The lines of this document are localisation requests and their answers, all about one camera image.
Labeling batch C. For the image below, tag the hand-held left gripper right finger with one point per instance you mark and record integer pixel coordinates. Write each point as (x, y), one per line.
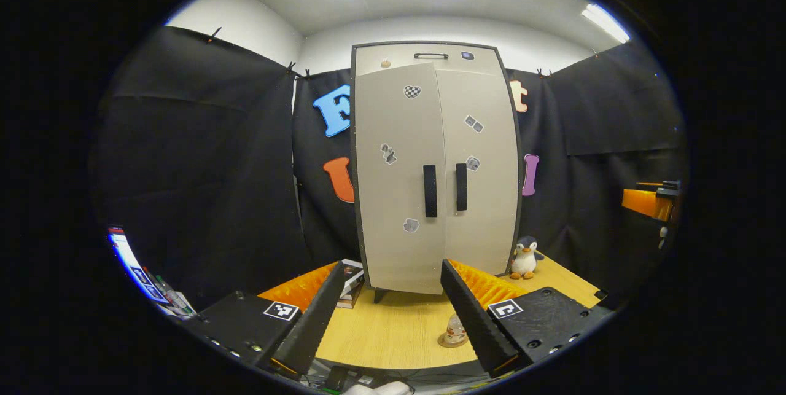
(471, 321)

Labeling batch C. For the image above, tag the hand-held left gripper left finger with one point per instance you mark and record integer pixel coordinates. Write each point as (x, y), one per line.
(313, 321)

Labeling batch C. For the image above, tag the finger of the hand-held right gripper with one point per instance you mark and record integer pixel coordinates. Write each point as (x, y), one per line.
(638, 201)
(669, 186)

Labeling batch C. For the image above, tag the clear bottle with red label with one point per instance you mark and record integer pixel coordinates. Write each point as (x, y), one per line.
(455, 328)

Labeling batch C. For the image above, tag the round wooden coaster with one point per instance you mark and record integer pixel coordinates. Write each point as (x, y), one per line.
(443, 341)

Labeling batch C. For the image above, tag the white and grey cabinet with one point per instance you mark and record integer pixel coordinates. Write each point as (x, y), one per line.
(379, 294)

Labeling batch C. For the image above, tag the white cabinet door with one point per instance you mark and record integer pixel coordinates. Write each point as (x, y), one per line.
(491, 211)
(393, 198)

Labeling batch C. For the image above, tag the white cabinet drawer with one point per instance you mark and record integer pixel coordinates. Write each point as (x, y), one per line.
(485, 63)

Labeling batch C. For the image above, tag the brown book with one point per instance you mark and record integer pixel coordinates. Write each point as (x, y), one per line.
(349, 301)

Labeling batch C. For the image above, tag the white book with photo cover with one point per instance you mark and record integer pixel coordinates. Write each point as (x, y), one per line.
(353, 272)

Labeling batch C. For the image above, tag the penguin plush toy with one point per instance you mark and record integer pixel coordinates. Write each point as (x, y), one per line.
(525, 263)

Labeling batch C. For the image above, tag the white paper sheet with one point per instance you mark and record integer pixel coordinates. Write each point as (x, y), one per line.
(187, 312)

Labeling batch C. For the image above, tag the ceiling light panel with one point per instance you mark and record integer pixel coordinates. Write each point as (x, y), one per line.
(605, 22)

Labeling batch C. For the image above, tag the black backdrop cloth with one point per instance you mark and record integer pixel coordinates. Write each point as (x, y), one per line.
(202, 168)

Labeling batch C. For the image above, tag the computer monitor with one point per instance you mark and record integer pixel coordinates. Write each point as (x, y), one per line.
(123, 254)

